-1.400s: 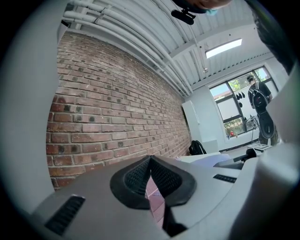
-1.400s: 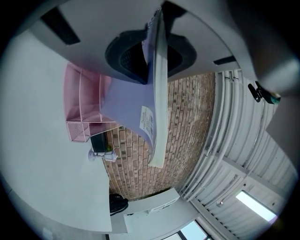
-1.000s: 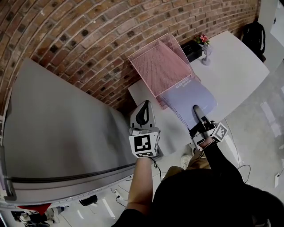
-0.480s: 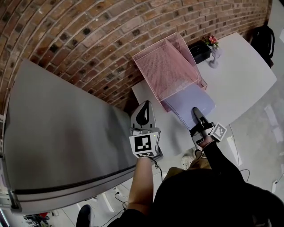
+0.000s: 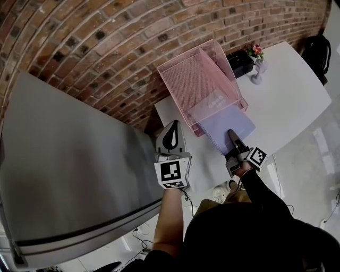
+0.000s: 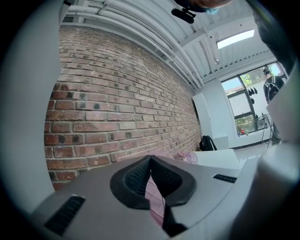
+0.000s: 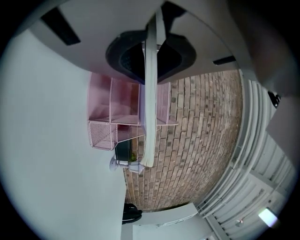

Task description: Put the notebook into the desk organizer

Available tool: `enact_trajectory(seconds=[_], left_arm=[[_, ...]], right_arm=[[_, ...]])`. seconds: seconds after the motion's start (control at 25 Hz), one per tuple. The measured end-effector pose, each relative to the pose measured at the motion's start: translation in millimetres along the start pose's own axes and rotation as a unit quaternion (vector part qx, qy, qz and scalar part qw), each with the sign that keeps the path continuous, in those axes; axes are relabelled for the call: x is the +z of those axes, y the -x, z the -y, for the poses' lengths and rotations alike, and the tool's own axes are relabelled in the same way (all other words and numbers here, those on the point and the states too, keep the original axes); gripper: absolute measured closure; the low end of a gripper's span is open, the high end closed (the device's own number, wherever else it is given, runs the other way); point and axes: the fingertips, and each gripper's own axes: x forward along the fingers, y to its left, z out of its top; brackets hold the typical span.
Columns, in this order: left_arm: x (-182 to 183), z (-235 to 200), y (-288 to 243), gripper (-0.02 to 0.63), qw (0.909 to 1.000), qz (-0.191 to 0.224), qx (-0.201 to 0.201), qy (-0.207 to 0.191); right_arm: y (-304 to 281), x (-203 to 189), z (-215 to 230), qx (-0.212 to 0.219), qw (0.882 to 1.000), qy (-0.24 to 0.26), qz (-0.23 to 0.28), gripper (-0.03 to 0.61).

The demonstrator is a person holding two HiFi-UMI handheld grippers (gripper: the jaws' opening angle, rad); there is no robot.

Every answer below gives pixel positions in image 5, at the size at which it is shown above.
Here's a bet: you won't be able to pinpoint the black floor cable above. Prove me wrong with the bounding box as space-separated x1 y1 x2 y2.
132 227 152 253

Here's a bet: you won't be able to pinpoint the lavender spiral notebook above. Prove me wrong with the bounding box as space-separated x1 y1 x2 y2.
189 89 257 156

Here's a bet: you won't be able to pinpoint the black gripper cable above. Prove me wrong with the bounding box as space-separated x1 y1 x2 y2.
182 188 198 215

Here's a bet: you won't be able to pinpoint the pink wire mesh tray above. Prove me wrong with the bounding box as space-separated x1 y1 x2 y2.
156 38 249 138

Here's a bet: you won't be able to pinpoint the person's right forearm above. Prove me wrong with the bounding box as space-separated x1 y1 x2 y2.
235 161 293 222

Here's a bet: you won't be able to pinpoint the person's black top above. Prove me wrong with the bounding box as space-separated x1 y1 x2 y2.
144 198 340 272

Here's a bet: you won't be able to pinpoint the person's tan trousers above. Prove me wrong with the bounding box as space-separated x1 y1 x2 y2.
196 190 252 213

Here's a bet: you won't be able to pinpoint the grey vase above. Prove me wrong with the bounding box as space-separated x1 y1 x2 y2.
250 58 269 86

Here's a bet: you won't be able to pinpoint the round white floor device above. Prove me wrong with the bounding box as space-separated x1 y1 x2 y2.
213 185 227 205

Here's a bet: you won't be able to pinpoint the pink flower bunch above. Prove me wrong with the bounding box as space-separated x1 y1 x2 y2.
243 43 265 61

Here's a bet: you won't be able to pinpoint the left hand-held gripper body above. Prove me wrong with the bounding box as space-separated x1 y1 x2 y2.
154 120 193 191

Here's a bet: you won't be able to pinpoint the black box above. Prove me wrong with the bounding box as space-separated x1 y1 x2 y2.
226 48 255 78

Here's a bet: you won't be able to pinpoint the thin dark floor cable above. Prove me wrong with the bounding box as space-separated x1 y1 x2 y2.
322 193 340 224

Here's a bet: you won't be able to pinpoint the black bag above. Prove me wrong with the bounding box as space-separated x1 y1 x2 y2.
302 33 332 83

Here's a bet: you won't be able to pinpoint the person's left forearm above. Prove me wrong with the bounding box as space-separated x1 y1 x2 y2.
152 188 185 259

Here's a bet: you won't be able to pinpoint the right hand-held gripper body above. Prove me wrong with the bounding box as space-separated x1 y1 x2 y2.
225 146 268 177

